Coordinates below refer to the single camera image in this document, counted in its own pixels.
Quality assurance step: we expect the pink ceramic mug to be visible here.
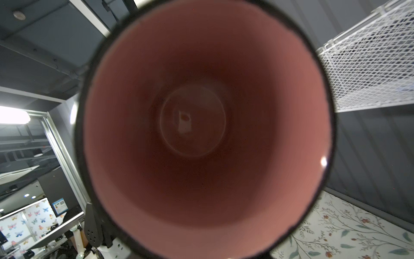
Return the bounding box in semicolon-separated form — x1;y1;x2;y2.
74;1;336;259

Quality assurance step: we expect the white wire basket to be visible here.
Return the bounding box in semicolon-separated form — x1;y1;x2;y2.
317;1;414;113

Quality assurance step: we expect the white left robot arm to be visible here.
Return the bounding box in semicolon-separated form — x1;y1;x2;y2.
65;204;134;259

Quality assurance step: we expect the black computer monitor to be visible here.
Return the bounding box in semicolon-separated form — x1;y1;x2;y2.
38;167;80;216

